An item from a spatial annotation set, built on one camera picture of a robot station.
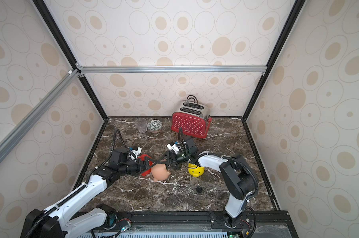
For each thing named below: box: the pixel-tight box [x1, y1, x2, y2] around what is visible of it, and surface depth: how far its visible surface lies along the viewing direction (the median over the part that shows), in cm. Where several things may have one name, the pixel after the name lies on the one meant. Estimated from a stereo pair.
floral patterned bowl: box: [146, 119, 163, 133], surface depth 115 cm
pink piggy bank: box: [150, 163, 171, 182], surface depth 83 cm
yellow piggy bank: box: [187, 162, 205, 178], surface depth 85 cm
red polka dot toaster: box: [170, 101, 213, 139], surface depth 102 cm
